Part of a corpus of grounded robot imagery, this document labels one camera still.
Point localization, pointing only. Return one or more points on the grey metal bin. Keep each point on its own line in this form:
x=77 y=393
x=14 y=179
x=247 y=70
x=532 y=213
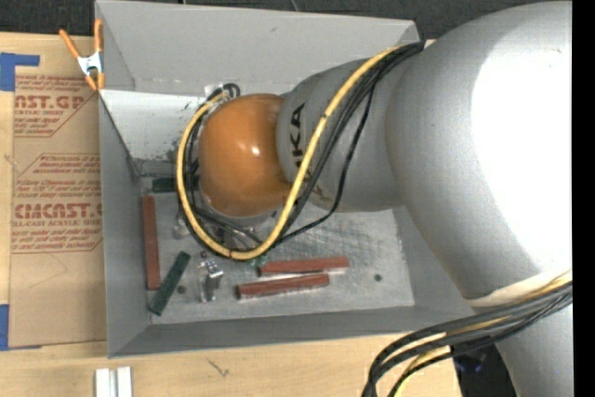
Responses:
x=325 y=255

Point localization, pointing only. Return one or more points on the brown cardboard board red print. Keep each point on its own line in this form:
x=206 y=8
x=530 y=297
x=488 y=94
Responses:
x=51 y=200

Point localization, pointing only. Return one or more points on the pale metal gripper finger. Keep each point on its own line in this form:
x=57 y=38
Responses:
x=210 y=281
x=180 y=228

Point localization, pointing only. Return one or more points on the black cylinder on white bracket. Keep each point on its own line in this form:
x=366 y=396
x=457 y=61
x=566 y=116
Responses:
x=217 y=89

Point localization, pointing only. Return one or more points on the red-brown flat block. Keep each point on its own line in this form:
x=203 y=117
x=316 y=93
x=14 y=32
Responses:
x=151 y=242
x=304 y=265
x=283 y=285

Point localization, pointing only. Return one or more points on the dark green flat block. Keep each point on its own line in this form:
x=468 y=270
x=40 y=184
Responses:
x=162 y=185
x=170 y=283

